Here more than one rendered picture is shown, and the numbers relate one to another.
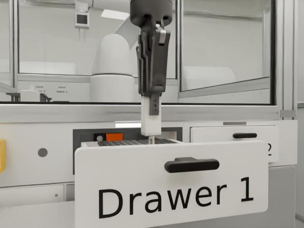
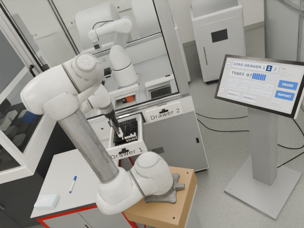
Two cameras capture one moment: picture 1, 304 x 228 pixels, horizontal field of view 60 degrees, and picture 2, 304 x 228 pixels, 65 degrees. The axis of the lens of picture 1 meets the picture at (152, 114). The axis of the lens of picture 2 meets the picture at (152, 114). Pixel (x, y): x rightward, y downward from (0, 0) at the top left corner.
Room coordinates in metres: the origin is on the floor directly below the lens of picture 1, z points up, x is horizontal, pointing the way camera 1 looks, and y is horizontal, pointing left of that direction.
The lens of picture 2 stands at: (-0.63, -0.83, 1.97)
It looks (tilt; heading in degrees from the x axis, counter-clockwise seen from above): 35 degrees down; 26
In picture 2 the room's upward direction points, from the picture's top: 21 degrees counter-clockwise
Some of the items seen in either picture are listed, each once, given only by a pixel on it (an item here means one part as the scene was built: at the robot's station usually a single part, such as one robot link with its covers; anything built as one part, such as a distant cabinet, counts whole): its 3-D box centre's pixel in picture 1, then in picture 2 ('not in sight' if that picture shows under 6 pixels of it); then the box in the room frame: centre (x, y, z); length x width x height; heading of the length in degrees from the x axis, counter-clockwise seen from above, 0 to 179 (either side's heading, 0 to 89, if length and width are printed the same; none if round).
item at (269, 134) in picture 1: (236, 145); (164, 111); (0.77, -0.25, 0.87); 0.29 x 0.02 x 0.11; 107
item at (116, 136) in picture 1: (108, 140); not in sight; (1.05, 0.17, 0.86); 0.11 x 0.04 x 0.06; 107
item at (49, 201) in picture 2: not in sight; (46, 201); (0.02, 0.48, 0.78); 0.15 x 0.10 x 0.04; 95
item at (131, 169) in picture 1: (180, 182); (125, 150); (0.38, -0.04, 0.87); 0.29 x 0.02 x 0.11; 107
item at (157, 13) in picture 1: (151, 26); (110, 115); (0.47, 0.00, 1.12); 0.08 x 0.07 x 0.09; 17
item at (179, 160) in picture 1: (188, 163); (123, 150); (0.35, -0.05, 0.91); 0.07 x 0.04 x 0.01; 107
